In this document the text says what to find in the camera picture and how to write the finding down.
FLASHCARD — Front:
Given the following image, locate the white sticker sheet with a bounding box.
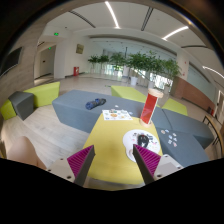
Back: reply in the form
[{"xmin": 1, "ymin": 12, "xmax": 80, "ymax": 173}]
[{"xmin": 101, "ymin": 109, "xmax": 134, "ymax": 122}]

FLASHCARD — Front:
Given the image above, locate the loose stickers group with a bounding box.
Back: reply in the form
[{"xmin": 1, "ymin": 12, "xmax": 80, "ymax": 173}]
[{"xmin": 160, "ymin": 128, "xmax": 178, "ymax": 148}]

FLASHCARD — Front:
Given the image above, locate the ceiling strip lights group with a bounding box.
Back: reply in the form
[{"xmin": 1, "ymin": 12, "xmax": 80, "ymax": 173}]
[{"xmin": 104, "ymin": 0, "xmax": 224, "ymax": 79}]

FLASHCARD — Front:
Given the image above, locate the folded dark blue umbrella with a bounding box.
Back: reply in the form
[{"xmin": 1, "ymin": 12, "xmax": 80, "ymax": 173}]
[{"xmin": 84, "ymin": 97, "xmax": 107, "ymax": 111}]

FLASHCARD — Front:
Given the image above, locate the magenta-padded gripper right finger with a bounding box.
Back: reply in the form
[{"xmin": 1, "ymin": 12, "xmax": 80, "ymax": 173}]
[{"xmin": 132, "ymin": 143, "xmax": 184, "ymax": 185}]

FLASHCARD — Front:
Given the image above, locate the framed wall picture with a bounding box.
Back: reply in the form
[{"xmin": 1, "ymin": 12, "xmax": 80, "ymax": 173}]
[{"xmin": 75, "ymin": 43, "xmax": 85, "ymax": 55}]

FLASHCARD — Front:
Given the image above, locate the black computer mouse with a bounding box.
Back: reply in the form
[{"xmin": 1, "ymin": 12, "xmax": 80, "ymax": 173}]
[{"xmin": 136, "ymin": 133, "xmax": 150, "ymax": 149}]

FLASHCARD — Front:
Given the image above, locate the lime green ottoman block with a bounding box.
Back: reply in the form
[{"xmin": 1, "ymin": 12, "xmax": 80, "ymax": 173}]
[
  {"xmin": 110, "ymin": 85, "xmax": 148, "ymax": 104},
  {"xmin": 161, "ymin": 97, "xmax": 189, "ymax": 117},
  {"xmin": 0, "ymin": 81, "xmax": 61, "ymax": 121}
]

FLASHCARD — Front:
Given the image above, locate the dark wall monitor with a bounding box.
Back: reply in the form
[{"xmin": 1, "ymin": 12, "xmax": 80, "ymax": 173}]
[{"xmin": 0, "ymin": 46, "xmax": 24, "ymax": 78}]

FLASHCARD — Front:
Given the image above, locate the potted green plants group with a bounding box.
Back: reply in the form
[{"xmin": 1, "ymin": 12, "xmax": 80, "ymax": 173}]
[{"xmin": 87, "ymin": 50, "xmax": 183, "ymax": 91}]

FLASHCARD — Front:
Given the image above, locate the wooden black-framed chair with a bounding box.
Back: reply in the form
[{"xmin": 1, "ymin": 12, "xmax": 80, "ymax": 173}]
[{"xmin": 202, "ymin": 114, "xmax": 224, "ymax": 158}]

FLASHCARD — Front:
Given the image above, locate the grey upholstered bench block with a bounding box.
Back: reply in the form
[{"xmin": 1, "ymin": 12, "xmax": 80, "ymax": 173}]
[
  {"xmin": 155, "ymin": 127, "xmax": 211, "ymax": 168},
  {"xmin": 151, "ymin": 107, "xmax": 214, "ymax": 140},
  {"xmin": 51, "ymin": 89, "xmax": 148, "ymax": 134}
]

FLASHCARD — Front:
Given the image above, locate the small dark grey ottoman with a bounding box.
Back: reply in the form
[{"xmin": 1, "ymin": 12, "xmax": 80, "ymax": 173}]
[{"xmin": 8, "ymin": 91, "xmax": 35, "ymax": 121}]

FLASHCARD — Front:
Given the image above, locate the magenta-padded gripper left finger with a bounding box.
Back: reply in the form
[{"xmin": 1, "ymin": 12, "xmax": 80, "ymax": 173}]
[{"xmin": 46, "ymin": 144, "xmax": 97, "ymax": 188}]

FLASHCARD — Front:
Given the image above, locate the person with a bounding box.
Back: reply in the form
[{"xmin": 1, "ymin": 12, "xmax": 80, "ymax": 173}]
[{"xmin": 6, "ymin": 135, "xmax": 48, "ymax": 169}]

